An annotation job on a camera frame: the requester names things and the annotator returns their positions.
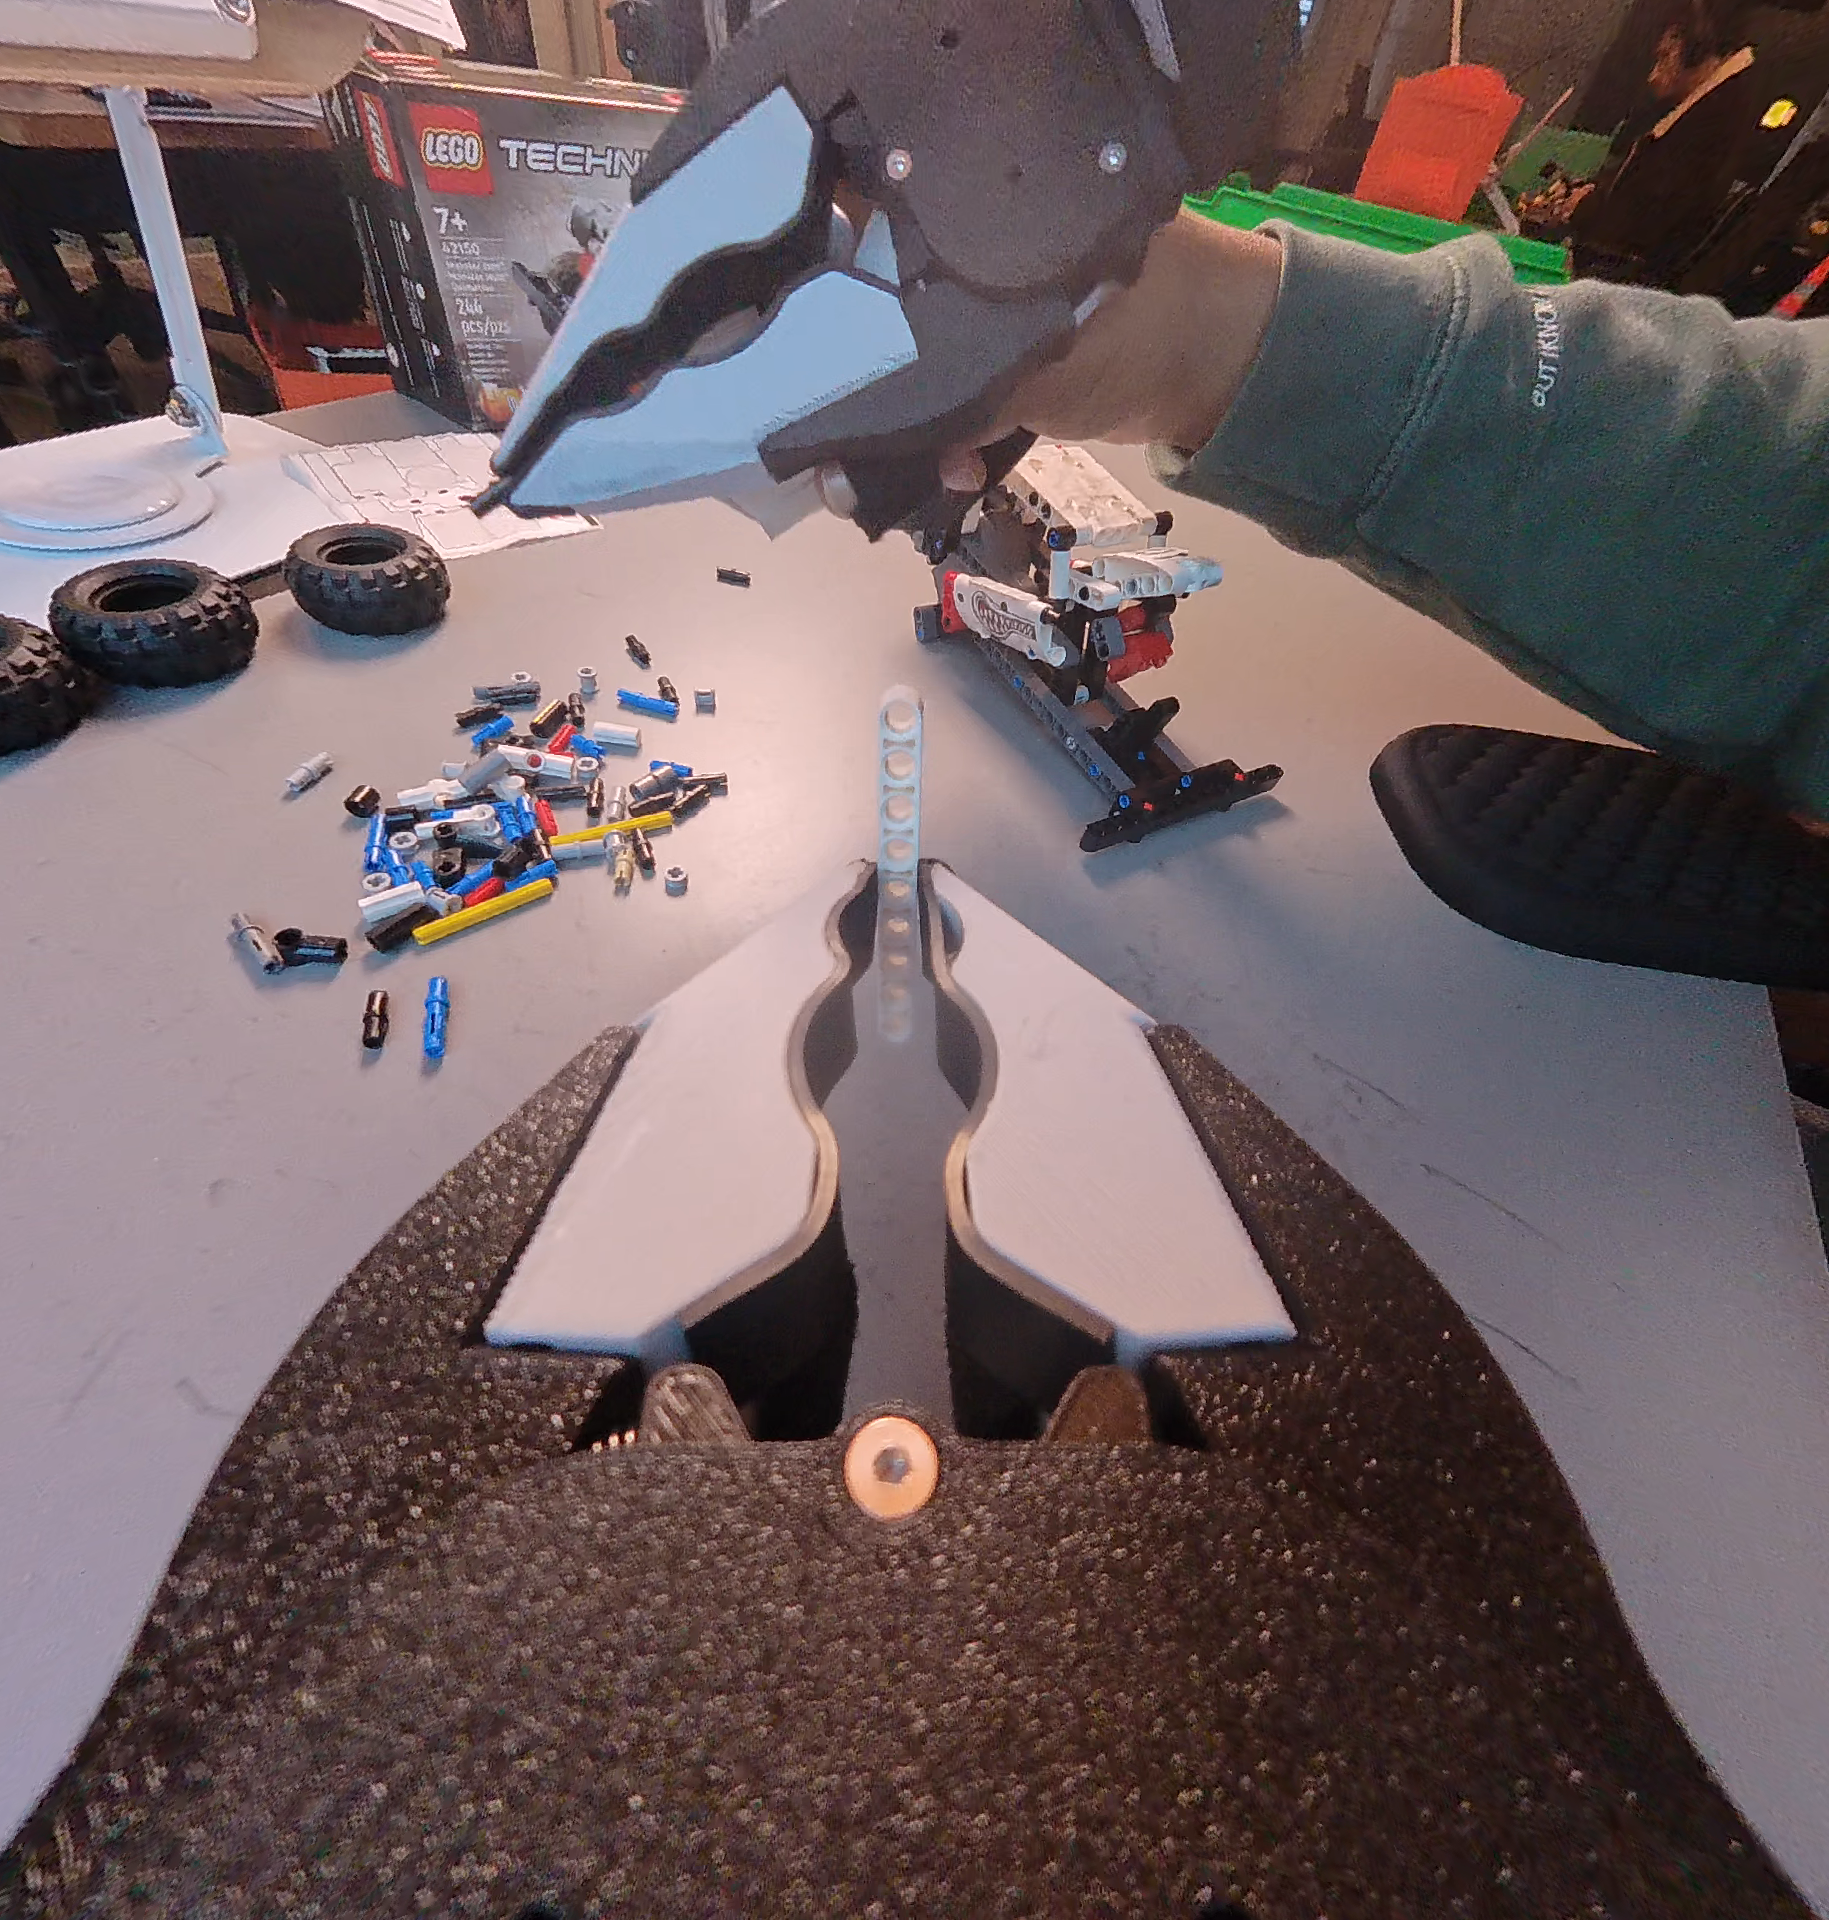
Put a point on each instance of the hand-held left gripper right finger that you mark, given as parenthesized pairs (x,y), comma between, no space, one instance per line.
(1112,1171)

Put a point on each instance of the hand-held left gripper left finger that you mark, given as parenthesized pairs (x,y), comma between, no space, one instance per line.
(660,1171)

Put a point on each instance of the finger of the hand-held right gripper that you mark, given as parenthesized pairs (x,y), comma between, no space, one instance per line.
(688,224)
(766,376)

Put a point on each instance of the toy brick vehicle model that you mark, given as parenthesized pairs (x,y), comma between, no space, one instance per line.
(1081,601)

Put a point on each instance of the long white brick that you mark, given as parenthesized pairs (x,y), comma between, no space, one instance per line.
(899,811)

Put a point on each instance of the person's right forearm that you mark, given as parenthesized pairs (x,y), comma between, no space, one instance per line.
(1576,479)

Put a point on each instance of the grey desk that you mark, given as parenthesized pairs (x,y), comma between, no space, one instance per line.
(1516,1201)

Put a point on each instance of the person's right hand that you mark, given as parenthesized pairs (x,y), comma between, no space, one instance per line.
(1172,347)

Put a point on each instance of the toy set cardboard box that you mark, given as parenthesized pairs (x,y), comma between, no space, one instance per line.
(466,210)

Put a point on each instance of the white paper sheet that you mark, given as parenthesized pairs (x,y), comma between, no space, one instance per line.
(437,488)

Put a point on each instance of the green plastic storage bin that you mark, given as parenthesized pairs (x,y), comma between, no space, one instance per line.
(1396,228)

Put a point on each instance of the pile of small brick parts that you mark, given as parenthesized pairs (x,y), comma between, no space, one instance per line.
(496,811)

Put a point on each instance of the red plastic crate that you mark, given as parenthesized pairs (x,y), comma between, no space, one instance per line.
(1440,135)

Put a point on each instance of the black rubber tyre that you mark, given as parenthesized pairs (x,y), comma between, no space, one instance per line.
(157,623)
(11,685)
(368,578)

